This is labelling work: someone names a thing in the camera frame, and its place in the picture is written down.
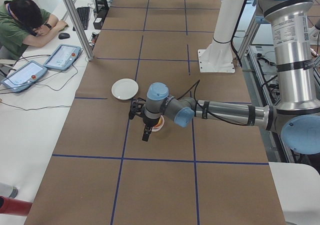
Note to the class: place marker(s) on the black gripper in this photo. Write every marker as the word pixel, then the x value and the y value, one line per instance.
pixel 149 122

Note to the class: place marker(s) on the red yellow apple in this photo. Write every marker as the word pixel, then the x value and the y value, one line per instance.
pixel 160 123

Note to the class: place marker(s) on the white bowl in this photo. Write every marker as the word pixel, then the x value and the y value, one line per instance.
pixel 156 130

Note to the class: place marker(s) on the white plate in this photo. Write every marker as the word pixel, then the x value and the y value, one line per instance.
pixel 124 89

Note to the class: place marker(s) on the far blue teach pendant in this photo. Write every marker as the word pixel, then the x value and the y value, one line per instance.
pixel 63 57

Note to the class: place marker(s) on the blue teach pendant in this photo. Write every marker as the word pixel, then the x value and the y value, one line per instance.
pixel 24 77
pixel 63 57

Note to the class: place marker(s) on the black computer mouse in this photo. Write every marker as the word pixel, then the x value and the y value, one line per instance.
pixel 63 36

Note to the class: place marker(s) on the black desktop box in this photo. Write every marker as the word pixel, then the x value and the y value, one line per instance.
pixel 100 18

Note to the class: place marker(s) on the near blue teach pendant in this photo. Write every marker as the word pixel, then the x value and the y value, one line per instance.
pixel 24 77

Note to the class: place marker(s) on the black keyboard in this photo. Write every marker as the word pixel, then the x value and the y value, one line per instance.
pixel 84 16

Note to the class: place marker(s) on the red bottle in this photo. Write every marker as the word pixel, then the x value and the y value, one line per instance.
pixel 16 207

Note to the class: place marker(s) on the person in green shirt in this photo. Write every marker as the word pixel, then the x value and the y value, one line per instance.
pixel 24 24

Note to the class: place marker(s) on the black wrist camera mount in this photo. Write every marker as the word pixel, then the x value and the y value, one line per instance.
pixel 136 108

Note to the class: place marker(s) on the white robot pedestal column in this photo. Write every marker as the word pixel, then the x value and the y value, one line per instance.
pixel 218 57

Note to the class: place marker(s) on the aluminium frame post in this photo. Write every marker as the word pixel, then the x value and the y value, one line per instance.
pixel 71 9

